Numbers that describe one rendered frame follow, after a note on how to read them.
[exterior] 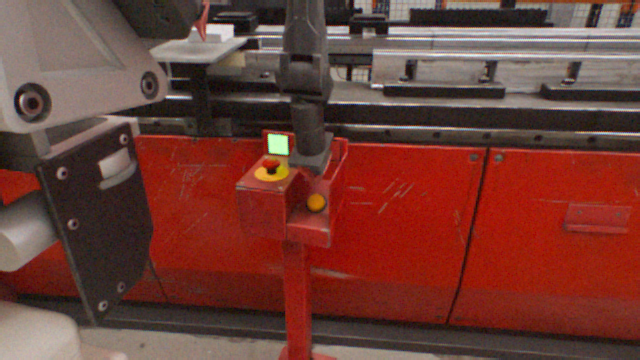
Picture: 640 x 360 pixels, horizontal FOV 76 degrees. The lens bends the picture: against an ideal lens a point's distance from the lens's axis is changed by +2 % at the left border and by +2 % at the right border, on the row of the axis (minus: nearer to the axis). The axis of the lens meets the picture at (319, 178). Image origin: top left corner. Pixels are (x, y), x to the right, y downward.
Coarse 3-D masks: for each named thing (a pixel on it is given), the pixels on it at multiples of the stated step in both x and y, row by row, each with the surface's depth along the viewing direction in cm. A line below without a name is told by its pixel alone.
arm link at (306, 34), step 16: (288, 0) 59; (304, 0) 58; (320, 0) 60; (288, 16) 60; (304, 16) 60; (320, 16) 61; (288, 32) 61; (304, 32) 61; (320, 32) 61; (288, 48) 62; (304, 48) 62; (320, 48) 62; (288, 64) 64; (304, 64) 64; (320, 64) 62; (288, 80) 65; (304, 80) 64; (320, 80) 64
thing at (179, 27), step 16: (112, 0) 19; (128, 0) 19; (144, 0) 19; (160, 0) 19; (176, 0) 19; (192, 0) 20; (128, 16) 20; (144, 16) 20; (160, 16) 20; (176, 16) 19; (192, 16) 20; (144, 32) 21; (160, 32) 21; (176, 32) 21
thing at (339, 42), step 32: (192, 32) 133; (256, 32) 131; (416, 32) 127; (448, 32) 127; (480, 32) 127; (512, 32) 126; (544, 32) 126; (576, 32) 125; (608, 32) 124; (352, 64) 134
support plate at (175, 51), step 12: (156, 48) 94; (168, 48) 95; (180, 48) 95; (192, 48) 95; (204, 48) 95; (216, 48) 95; (228, 48) 95; (156, 60) 86; (168, 60) 86; (180, 60) 86; (192, 60) 85; (204, 60) 85; (216, 60) 86
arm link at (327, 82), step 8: (328, 64) 65; (328, 72) 66; (328, 80) 67; (280, 88) 67; (328, 88) 67; (288, 96) 68; (296, 96) 68; (304, 96) 67; (312, 96) 67; (320, 96) 67; (328, 96) 74
